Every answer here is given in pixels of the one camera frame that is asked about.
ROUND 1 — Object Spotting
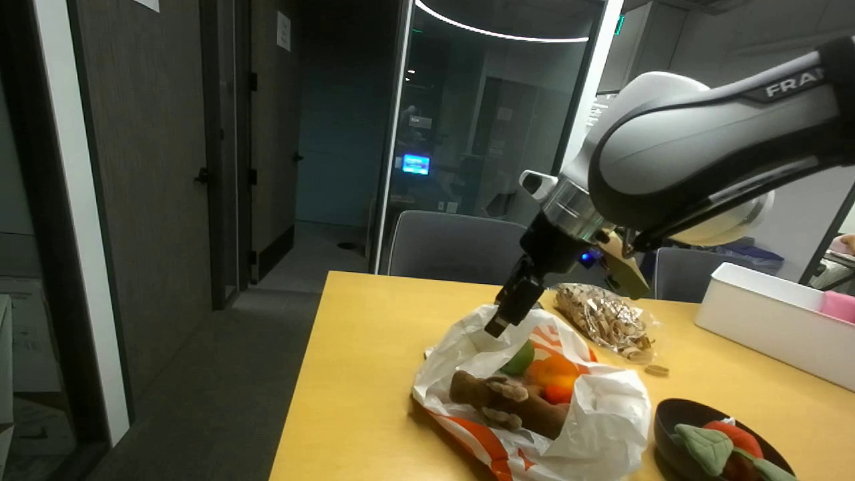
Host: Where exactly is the small lit monitor screen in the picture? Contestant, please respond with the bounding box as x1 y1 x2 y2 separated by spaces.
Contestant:
401 152 430 177

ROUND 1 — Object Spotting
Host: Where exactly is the grey chair at right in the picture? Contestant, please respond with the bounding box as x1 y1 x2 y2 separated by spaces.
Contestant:
653 249 727 301

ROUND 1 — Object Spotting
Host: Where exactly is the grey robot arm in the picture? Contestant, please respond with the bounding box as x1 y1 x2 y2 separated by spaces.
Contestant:
488 35 855 333

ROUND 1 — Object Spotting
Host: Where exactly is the clear bag of nuts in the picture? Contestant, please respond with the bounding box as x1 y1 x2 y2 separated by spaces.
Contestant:
557 283 653 357

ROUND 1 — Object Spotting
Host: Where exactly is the red strawberry plush toy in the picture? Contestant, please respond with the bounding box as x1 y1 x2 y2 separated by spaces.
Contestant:
669 419 797 481

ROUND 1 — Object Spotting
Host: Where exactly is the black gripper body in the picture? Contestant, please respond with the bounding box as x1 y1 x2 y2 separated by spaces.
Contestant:
494 213 588 323

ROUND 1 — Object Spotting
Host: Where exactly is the white cardboard box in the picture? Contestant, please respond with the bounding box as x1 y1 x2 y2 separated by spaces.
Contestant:
696 261 855 390

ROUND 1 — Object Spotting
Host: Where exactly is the white orange plastic bag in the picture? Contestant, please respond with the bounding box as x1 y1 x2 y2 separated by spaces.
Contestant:
413 305 653 481

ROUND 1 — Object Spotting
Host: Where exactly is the grey office chair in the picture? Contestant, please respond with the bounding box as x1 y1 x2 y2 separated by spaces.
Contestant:
385 208 526 283

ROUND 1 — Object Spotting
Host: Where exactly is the green plush toy in bag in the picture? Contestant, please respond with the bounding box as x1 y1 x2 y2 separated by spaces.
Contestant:
500 343 534 376

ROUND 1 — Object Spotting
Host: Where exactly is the black round pan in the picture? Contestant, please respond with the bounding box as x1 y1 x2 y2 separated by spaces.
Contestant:
655 399 797 481

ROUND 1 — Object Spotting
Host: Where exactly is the pink object on box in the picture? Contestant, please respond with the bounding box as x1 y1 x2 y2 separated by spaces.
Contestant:
820 291 855 323

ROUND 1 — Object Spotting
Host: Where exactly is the orange plush toy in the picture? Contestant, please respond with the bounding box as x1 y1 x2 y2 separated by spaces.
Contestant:
526 355 586 403

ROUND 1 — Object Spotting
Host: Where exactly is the brown plush animal toy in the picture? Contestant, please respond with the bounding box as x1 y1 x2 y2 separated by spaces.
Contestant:
450 371 568 438

